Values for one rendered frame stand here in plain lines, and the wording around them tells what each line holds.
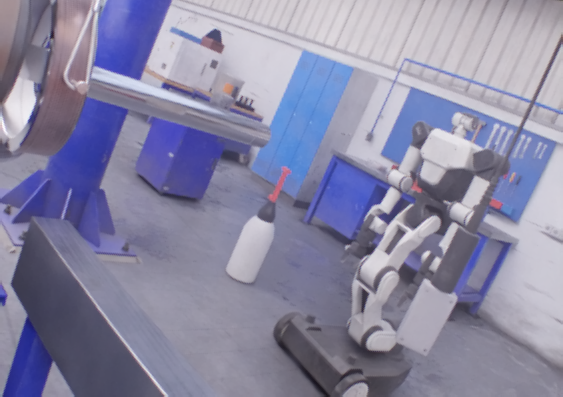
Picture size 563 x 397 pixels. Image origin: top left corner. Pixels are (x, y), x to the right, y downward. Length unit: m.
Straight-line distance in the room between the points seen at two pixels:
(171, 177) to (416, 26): 3.60
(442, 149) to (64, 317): 2.04
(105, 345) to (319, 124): 5.68
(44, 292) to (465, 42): 5.74
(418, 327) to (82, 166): 2.32
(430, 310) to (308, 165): 5.34
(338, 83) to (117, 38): 3.81
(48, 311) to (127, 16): 2.18
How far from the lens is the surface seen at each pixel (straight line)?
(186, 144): 4.52
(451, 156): 2.54
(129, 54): 2.92
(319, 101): 6.40
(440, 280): 0.99
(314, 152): 6.25
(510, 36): 6.13
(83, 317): 0.80
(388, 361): 2.95
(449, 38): 6.38
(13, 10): 1.00
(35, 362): 1.01
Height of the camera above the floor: 1.24
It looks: 9 degrees down
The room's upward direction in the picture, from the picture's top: 24 degrees clockwise
